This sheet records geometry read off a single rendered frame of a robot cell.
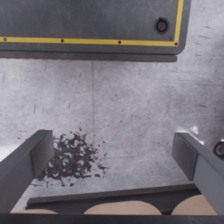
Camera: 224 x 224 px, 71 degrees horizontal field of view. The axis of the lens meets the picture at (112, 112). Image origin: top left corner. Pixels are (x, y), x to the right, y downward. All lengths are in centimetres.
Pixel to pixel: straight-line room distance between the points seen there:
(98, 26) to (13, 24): 23
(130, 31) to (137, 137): 57
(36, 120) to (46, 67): 28
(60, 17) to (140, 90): 49
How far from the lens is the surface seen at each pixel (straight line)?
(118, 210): 81
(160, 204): 102
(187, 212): 87
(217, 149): 105
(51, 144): 17
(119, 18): 50
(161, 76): 84
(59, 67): 84
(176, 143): 17
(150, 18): 51
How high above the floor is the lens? 80
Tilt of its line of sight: 75 degrees down
